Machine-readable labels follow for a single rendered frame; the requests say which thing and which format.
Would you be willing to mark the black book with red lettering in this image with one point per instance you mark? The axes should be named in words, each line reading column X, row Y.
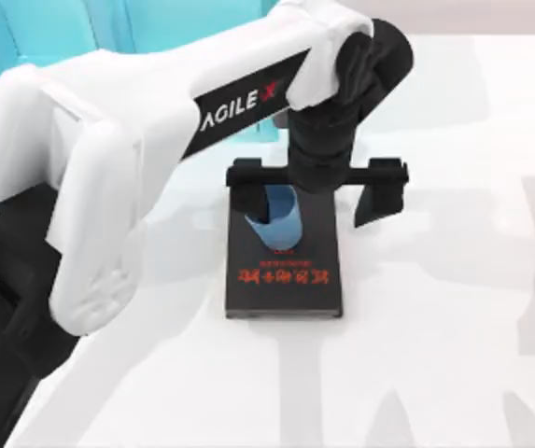
column 285, row 289

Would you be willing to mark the light blue rack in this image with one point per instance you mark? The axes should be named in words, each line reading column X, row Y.
column 61, row 28

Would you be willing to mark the blue cup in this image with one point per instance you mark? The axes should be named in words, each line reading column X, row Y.
column 282, row 221

